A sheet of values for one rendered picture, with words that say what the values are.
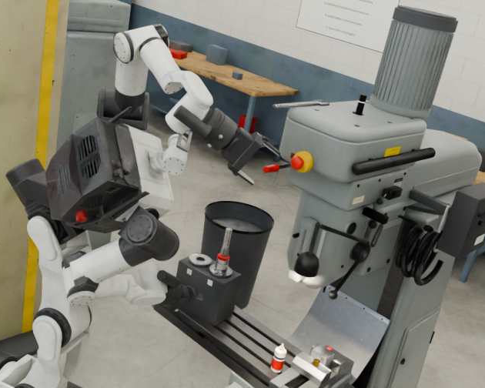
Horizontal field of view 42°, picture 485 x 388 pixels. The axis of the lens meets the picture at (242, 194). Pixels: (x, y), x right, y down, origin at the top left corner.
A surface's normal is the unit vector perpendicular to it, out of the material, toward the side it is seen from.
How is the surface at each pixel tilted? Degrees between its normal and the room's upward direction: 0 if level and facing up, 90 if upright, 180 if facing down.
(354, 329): 63
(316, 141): 90
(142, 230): 53
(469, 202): 90
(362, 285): 90
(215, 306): 90
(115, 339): 0
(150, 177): 46
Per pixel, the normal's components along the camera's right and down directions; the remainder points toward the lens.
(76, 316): 0.93, 0.05
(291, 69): -0.67, 0.15
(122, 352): 0.19, -0.91
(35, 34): 0.72, 0.38
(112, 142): 0.78, -0.41
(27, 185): -0.37, 0.28
